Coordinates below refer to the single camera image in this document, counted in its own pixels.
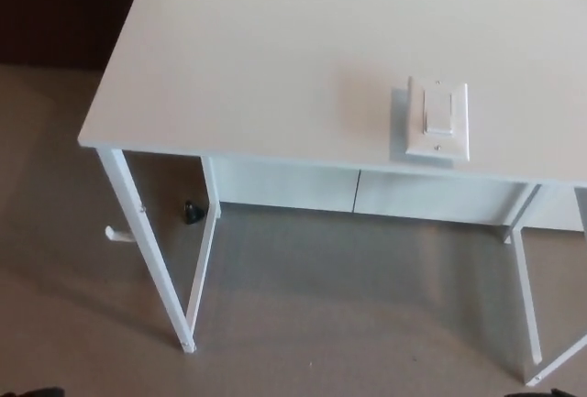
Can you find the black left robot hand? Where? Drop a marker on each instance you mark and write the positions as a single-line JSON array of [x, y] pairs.
[[43, 393]]

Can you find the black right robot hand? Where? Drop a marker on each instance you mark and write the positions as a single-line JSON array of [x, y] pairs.
[[571, 394]]

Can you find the white rocker light switch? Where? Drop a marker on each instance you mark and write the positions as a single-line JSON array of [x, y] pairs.
[[438, 115]]

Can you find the white table leg hook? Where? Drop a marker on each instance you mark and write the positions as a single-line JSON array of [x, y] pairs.
[[117, 235]]

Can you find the small black round object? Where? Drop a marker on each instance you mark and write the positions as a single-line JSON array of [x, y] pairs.
[[193, 213]]

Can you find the white cabinet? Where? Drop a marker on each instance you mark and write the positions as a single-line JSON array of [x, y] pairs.
[[284, 188]]

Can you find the white table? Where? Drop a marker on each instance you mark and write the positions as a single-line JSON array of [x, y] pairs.
[[275, 71]]

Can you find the light grey switch base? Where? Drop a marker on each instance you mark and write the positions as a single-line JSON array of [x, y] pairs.
[[398, 122]]

